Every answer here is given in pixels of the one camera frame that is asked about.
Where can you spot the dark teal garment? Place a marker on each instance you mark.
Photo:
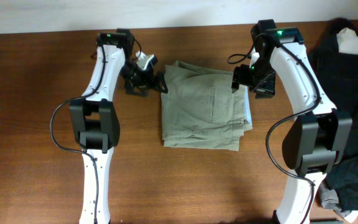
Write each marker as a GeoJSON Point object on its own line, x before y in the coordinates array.
{"type": "Point", "coordinates": [344, 180]}

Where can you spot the khaki green shorts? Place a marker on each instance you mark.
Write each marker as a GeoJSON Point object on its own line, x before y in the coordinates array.
{"type": "Point", "coordinates": [201, 111]}

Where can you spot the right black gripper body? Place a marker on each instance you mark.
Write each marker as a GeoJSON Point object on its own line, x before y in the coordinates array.
{"type": "Point", "coordinates": [239, 78]}

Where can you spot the grey cloth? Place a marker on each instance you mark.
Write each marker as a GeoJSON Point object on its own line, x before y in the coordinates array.
{"type": "Point", "coordinates": [328, 199]}

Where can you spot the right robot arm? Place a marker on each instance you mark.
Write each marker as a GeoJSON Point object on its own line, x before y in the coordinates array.
{"type": "Point", "coordinates": [306, 145]}

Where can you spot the white cloth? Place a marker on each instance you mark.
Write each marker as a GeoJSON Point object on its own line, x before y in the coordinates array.
{"type": "Point", "coordinates": [347, 41]}

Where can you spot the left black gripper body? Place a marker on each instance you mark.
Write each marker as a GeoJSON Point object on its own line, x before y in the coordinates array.
{"type": "Point", "coordinates": [150, 82]}

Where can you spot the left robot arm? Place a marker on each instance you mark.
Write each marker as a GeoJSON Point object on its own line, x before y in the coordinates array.
{"type": "Point", "coordinates": [95, 123]}

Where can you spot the black garment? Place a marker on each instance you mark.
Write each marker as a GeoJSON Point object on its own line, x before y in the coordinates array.
{"type": "Point", "coordinates": [338, 75]}

